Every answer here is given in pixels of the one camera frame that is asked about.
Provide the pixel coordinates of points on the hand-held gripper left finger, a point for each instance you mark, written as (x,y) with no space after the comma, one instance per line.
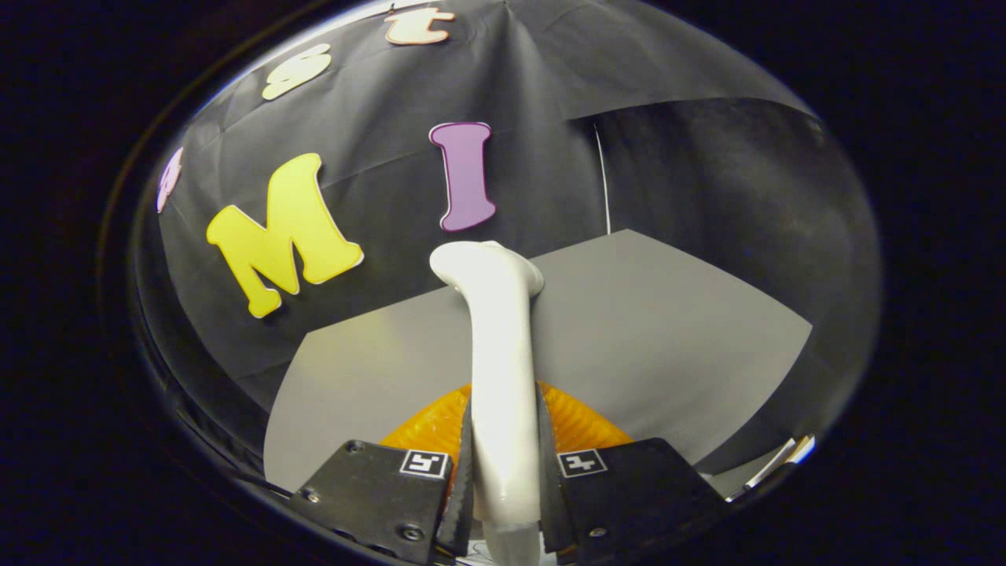
(465,503)

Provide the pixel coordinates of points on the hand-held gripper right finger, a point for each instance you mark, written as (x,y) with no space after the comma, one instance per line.
(550,511)

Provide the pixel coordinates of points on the grey cabinet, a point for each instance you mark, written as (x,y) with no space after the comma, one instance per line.
(668,330)

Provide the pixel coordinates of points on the cardboard box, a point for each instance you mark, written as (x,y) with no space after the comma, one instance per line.
(774,464)

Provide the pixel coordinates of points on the black backdrop cloth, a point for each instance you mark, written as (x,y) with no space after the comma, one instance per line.
(707,196)

